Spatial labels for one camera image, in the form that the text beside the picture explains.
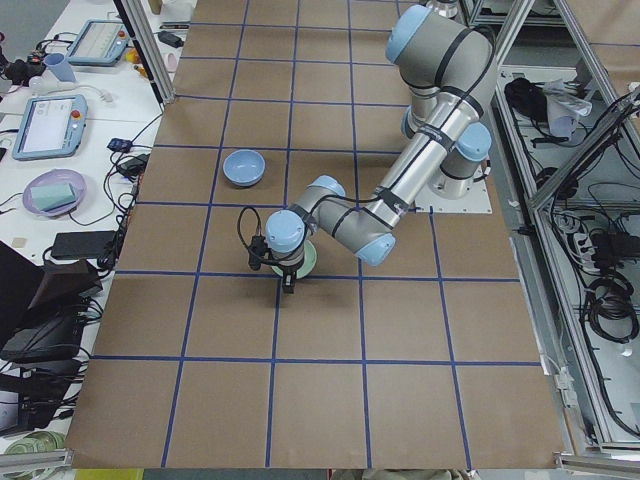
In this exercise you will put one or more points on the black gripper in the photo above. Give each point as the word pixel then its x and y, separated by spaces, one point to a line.
pixel 288 272

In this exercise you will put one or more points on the green bowl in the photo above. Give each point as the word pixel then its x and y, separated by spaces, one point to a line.
pixel 309 260

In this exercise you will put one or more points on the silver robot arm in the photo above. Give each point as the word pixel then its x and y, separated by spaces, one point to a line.
pixel 429 51

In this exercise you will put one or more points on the blue bowl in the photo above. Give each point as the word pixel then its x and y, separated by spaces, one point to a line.
pixel 244 167

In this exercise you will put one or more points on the black power brick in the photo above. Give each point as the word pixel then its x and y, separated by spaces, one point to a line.
pixel 82 245

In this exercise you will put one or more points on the small blue device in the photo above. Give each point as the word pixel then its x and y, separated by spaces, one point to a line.
pixel 120 145

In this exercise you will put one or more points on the black laptop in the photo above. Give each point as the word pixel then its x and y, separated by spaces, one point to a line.
pixel 44 309

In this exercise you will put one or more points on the green sponge block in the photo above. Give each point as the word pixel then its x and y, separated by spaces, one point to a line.
pixel 52 196

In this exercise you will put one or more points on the purple plate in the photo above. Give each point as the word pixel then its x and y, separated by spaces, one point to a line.
pixel 76 179

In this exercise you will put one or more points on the black power adapter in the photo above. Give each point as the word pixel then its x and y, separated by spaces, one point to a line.
pixel 170 39

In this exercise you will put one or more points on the stacked green plates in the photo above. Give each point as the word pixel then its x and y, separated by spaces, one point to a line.
pixel 37 442

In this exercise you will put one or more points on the near blue teach pendant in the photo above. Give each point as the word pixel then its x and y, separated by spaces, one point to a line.
pixel 51 127

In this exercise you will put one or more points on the blue teach pendant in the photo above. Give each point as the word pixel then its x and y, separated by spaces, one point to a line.
pixel 51 127
pixel 100 43

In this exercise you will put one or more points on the far blue teach pendant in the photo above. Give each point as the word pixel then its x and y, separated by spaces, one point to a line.
pixel 100 43

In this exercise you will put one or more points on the light blue plastic cup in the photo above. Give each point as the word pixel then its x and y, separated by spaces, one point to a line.
pixel 59 66

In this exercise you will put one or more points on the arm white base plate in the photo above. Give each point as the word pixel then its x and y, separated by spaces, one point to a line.
pixel 443 194

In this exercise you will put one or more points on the aluminium frame post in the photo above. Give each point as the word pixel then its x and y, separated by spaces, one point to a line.
pixel 135 20

